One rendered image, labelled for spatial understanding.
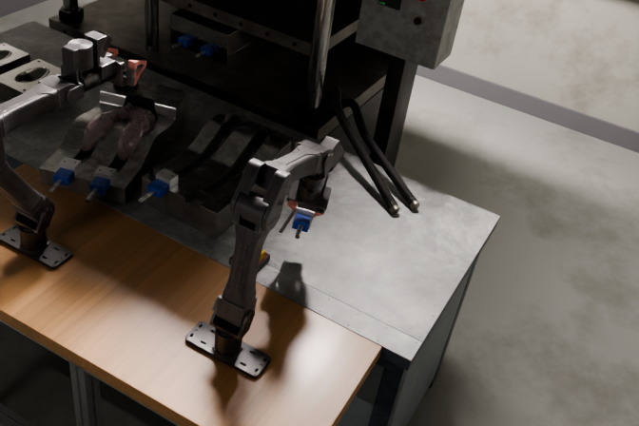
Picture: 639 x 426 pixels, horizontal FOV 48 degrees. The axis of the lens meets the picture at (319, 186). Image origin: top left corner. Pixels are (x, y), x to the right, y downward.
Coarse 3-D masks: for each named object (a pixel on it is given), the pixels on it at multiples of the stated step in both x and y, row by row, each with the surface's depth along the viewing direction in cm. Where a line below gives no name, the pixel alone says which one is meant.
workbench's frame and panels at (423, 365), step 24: (456, 288) 195; (456, 312) 240; (432, 336) 206; (384, 360) 182; (408, 360) 171; (432, 360) 232; (384, 384) 186; (408, 384) 201; (432, 384) 262; (360, 408) 196; (384, 408) 191; (408, 408) 225
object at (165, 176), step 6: (156, 174) 197; (162, 174) 197; (168, 174) 198; (174, 174) 198; (156, 180) 197; (162, 180) 197; (168, 180) 196; (174, 180) 197; (150, 186) 194; (156, 186) 195; (162, 186) 195; (168, 186) 197; (150, 192) 194; (156, 192) 194; (162, 192) 195; (144, 198) 192
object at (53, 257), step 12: (12, 228) 188; (24, 228) 178; (0, 240) 184; (12, 240) 185; (24, 240) 180; (36, 240) 180; (48, 240) 186; (24, 252) 182; (36, 252) 182; (48, 252) 183; (60, 252) 183; (48, 264) 179; (60, 264) 180
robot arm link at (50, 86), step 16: (48, 80) 169; (64, 80) 170; (32, 96) 162; (48, 96) 164; (64, 96) 168; (0, 112) 155; (16, 112) 158; (32, 112) 162; (48, 112) 166; (0, 128) 153; (0, 144) 154; (0, 160) 156
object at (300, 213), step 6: (300, 210) 187; (306, 210) 187; (294, 216) 188; (300, 216) 186; (306, 216) 187; (312, 216) 187; (294, 222) 184; (300, 222) 184; (306, 222) 184; (294, 228) 185; (300, 228) 183; (306, 228) 185
